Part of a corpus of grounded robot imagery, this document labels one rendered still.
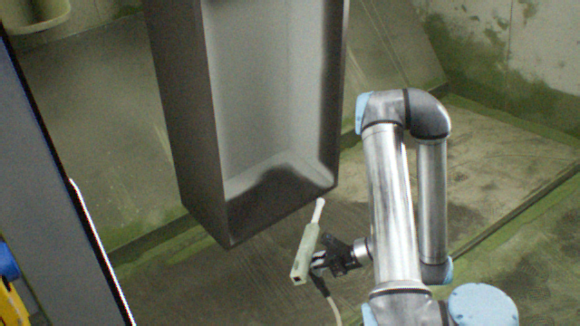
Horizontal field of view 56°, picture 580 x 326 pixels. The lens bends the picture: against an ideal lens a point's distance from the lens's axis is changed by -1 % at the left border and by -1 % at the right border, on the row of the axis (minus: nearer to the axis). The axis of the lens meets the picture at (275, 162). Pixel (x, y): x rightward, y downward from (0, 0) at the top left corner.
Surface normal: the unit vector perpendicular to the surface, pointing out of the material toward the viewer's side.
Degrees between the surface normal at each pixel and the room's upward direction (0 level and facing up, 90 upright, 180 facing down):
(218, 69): 102
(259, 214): 12
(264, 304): 0
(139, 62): 57
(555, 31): 90
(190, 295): 0
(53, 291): 90
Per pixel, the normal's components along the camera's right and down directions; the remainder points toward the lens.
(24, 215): 0.56, 0.36
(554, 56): -0.82, 0.41
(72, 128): 0.39, -0.15
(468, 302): -0.07, -0.84
